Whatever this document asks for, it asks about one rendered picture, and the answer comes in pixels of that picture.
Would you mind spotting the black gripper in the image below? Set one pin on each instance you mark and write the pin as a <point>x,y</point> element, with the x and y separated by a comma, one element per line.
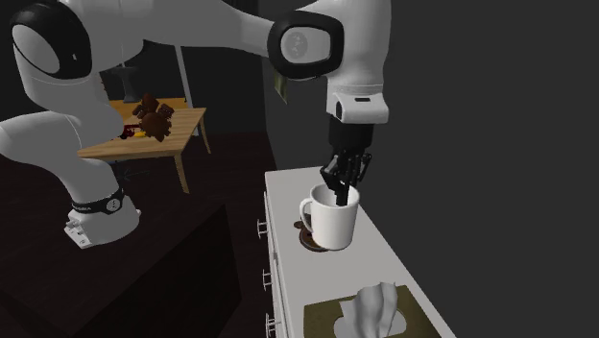
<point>351,135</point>

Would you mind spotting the white mug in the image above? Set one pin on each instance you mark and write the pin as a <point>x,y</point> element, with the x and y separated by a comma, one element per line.
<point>333,224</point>

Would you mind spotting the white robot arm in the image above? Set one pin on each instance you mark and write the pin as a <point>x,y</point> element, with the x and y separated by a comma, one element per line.
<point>56,135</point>

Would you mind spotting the brown round coaster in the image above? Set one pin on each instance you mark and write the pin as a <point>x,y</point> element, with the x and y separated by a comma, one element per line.
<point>306,239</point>

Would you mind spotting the white chest of drawers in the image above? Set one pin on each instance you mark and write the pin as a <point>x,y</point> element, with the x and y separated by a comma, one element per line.
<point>323,276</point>

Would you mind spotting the olive green tissue box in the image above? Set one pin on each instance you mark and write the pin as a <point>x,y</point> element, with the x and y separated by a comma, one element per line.
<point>323,318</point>

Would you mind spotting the wooden table with brown toys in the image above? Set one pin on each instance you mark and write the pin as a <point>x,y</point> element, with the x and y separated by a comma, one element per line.
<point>182,131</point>

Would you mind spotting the dark robot stand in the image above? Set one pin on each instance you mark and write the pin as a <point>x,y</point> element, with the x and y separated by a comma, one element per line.
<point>140,271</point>

